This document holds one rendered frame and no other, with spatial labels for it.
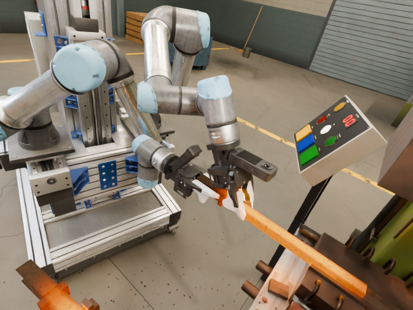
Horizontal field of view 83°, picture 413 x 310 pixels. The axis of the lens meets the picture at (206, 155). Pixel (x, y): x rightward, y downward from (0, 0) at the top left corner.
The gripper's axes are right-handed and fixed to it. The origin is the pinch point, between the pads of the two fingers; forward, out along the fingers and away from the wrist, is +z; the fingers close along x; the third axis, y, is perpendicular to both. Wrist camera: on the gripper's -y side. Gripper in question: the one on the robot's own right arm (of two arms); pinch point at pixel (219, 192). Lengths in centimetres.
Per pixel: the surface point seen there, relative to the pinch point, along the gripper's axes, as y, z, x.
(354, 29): -39, -115, -793
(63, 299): 2.9, -3.9, 40.6
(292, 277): 8.8, 26.4, 1.3
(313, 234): 5.8, 26.0, -13.1
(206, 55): 68, -315, -406
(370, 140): -16, 27, -43
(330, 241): 2.1, 30.0, -10.5
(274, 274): 8.8, 22.7, 4.0
